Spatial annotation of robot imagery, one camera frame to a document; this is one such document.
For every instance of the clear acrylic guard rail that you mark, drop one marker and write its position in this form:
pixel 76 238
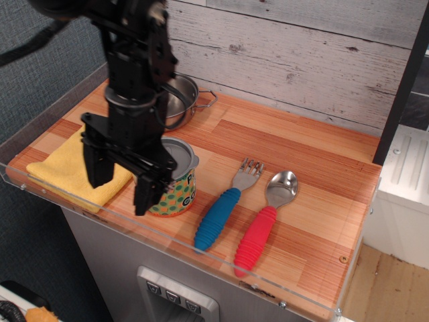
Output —
pixel 289 120

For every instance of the yellow folded cloth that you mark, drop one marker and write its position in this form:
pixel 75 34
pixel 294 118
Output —
pixel 63 172

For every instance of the red handled spoon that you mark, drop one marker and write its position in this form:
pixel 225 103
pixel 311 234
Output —
pixel 280 191

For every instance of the black vertical post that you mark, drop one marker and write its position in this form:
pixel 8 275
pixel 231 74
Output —
pixel 403 92

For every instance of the orange object at corner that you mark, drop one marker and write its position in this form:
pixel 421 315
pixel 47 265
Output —
pixel 40 314

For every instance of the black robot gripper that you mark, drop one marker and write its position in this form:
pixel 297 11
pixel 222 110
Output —
pixel 130 136

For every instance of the stainless steel pot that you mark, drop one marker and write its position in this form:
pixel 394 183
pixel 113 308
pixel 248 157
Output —
pixel 183 94

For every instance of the grey toy fridge cabinet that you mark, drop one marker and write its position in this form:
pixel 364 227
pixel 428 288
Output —
pixel 113 259

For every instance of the silver dispenser button panel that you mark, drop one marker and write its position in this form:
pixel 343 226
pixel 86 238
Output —
pixel 168 300

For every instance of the blue handled fork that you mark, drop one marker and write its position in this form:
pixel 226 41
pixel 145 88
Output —
pixel 213 223

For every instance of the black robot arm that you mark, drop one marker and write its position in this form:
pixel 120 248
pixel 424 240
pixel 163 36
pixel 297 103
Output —
pixel 140 63

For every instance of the toy can with grey lid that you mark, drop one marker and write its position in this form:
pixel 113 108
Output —
pixel 182 191

